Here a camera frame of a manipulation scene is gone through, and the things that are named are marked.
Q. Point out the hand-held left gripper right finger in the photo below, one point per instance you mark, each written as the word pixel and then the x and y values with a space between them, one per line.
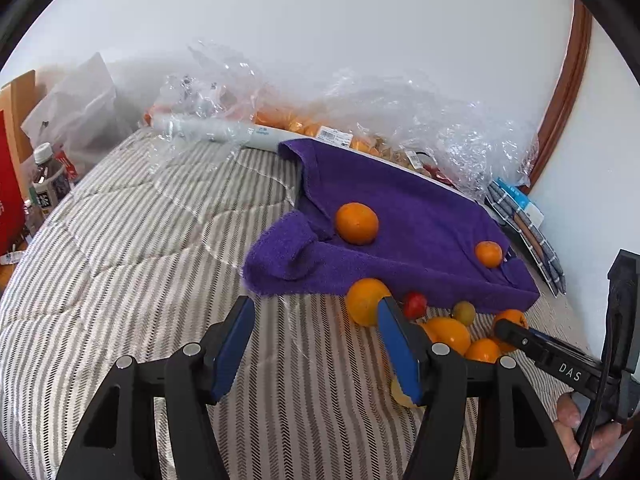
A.
pixel 400 355

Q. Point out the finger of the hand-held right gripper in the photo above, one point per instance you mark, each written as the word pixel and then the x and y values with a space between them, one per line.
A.
pixel 515 335

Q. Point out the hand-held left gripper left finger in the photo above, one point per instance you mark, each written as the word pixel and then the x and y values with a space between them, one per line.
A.
pixel 232 355

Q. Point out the red cherry tomato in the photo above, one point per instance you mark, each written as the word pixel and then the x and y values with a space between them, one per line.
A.
pixel 414 305

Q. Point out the small green fruit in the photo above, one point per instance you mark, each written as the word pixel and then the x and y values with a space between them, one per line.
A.
pixel 464 312

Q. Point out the small orange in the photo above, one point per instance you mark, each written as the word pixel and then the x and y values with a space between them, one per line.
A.
pixel 489 253

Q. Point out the purple towel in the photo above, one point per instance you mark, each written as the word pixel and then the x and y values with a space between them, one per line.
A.
pixel 415 220

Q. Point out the large orange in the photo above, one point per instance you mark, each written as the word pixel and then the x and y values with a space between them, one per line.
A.
pixel 356 223

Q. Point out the clear bag of brown fruits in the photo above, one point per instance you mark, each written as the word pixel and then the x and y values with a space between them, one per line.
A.
pixel 390 152

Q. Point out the person's right hand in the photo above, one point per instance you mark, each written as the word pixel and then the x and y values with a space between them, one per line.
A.
pixel 567 415

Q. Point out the folded grey plaid cloth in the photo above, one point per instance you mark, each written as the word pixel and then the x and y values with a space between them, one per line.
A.
pixel 542 250

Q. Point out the striped bed sheet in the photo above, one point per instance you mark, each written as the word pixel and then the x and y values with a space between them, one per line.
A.
pixel 150 260

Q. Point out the blue white tissue pack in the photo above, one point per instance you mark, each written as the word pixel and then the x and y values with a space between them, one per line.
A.
pixel 525 205

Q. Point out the crumpled clear plastic bag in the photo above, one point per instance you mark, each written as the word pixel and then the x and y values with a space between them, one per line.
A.
pixel 220 80
pixel 450 125

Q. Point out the clear bag of oranges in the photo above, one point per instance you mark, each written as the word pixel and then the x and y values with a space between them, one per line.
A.
pixel 280 117

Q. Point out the white-capped plastic bottle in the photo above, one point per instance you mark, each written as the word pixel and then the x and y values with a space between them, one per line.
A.
pixel 46 180

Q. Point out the red paper bag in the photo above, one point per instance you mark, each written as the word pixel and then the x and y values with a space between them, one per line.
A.
pixel 9 190

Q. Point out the white plastic bag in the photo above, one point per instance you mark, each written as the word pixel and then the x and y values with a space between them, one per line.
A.
pixel 80 105

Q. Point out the cardboard box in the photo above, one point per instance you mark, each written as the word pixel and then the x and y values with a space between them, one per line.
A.
pixel 20 105

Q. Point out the wooden door frame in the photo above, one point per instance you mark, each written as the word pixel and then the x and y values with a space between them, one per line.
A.
pixel 565 95

